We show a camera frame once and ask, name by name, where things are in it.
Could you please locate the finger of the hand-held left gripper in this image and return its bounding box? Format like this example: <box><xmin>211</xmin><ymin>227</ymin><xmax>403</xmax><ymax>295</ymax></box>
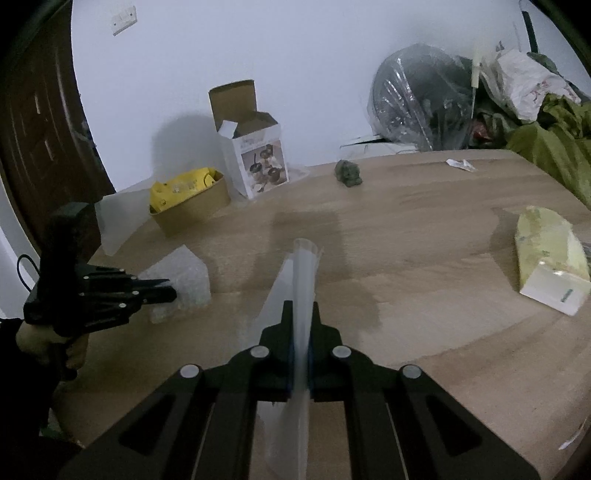
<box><xmin>54</xmin><ymin>286</ymin><xmax>178</xmax><ymax>335</ymax></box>
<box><xmin>76</xmin><ymin>267</ymin><xmax>171</xmax><ymax>294</ymax></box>

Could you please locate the black pole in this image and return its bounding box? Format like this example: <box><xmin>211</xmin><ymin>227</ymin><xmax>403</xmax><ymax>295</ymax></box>
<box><xmin>522</xmin><ymin>9</ymin><xmax>541</xmax><ymax>54</ymax></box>

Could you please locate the white wall switch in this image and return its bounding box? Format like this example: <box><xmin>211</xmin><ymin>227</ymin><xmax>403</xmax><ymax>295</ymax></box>
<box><xmin>111</xmin><ymin>6</ymin><xmax>139</xmax><ymax>36</ymax></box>

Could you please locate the fan wrapped in plastic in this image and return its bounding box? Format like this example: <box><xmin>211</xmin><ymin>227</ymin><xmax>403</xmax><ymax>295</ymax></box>
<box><xmin>367</xmin><ymin>43</ymin><xmax>485</xmax><ymax>152</ymax></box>

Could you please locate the white bubble wrap sheet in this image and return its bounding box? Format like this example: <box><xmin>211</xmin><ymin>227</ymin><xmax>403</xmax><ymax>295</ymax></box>
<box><xmin>137</xmin><ymin>246</ymin><xmax>212</xmax><ymax>324</ymax></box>

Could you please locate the white plastic bag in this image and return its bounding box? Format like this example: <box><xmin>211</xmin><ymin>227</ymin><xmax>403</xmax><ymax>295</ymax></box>
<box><xmin>480</xmin><ymin>48</ymin><xmax>582</xmax><ymax>123</ymax></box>

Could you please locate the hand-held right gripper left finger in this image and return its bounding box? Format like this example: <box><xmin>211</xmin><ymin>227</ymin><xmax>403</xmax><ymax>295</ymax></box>
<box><xmin>58</xmin><ymin>301</ymin><xmax>296</xmax><ymax>480</ymax></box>

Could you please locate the clear plastic sheet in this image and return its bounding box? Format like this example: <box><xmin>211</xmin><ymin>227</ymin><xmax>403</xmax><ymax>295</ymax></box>
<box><xmin>252</xmin><ymin>237</ymin><xmax>324</xmax><ymax>480</ymax></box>

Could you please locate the pale yellow tissue pack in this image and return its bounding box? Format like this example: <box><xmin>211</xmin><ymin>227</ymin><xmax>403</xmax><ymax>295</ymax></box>
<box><xmin>515</xmin><ymin>205</ymin><xmax>591</xmax><ymax>317</ymax></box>

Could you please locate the dark green crumpled wad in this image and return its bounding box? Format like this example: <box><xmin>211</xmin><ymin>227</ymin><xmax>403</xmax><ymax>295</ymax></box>
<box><xmin>335</xmin><ymin>159</ymin><xmax>365</xmax><ymax>189</ymax></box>

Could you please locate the person's left hand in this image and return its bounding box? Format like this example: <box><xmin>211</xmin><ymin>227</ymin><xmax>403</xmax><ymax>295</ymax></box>
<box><xmin>15</xmin><ymin>318</ymin><xmax>90</xmax><ymax>373</ymax></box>

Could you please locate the person's left forearm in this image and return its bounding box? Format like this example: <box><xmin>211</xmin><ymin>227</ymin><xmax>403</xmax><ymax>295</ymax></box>
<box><xmin>0</xmin><ymin>318</ymin><xmax>84</xmax><ymax>480</ymax></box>

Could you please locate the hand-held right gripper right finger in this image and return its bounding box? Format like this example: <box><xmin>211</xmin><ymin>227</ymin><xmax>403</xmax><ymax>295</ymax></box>
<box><xmin>307</xmin><ymin>301</ymin><xmax>541</xmax><ymax>480</ymax></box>

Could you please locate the open white carton box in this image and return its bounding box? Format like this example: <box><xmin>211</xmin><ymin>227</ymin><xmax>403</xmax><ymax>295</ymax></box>
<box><xmin>209</xmin><ymin>80</ymin><xmax>291</xmax><ymax>200</ymax></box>

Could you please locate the brown cardboard tray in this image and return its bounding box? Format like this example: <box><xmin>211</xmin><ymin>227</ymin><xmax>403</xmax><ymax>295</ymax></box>
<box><xmin>148</xmin><ymin>171</ymin><xmax>232</xmax><ymax>237</ymax></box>

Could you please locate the brown wooden door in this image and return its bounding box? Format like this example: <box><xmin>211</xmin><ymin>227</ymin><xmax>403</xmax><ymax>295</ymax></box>
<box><xmin>0</xmin><ymin>18</ymin><xmax>117</xmax><ymax>260</ymax></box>

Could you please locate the translucent white plastic sheet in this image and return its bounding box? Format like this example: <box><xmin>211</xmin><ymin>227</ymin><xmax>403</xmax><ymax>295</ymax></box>
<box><xmin>95</xmin><ymin>178</ymin><xmax>160</xmax><ymax>257</ymax></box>

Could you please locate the green cloth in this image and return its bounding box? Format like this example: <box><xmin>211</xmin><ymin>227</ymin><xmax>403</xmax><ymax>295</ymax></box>
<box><xmin>505</xmin><ymin>92</ymin><xmax>591</xmax><ymax>209</ymax></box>

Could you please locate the black cable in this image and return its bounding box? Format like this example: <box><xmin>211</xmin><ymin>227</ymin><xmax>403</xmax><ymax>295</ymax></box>
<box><xmin>17</xmin><ymin>254</ymin><xmax>43</xmax><ymax>292</ymax></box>

